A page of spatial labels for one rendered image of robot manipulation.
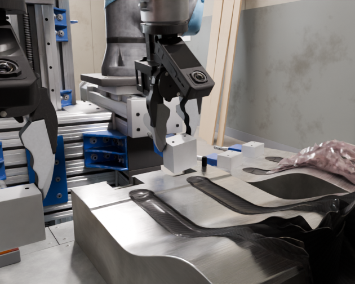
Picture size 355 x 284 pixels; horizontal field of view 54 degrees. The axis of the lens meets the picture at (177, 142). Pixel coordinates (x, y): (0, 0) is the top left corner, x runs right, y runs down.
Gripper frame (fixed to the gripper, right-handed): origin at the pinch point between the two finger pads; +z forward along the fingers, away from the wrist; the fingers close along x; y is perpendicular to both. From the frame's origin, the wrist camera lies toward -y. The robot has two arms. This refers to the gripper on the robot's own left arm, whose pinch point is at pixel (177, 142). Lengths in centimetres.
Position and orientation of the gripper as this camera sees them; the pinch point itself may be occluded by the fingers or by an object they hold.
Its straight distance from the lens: 62.1
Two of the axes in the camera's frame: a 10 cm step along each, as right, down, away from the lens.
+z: 0.4, 9.0, 4.3
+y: -5.5, -3.4, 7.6
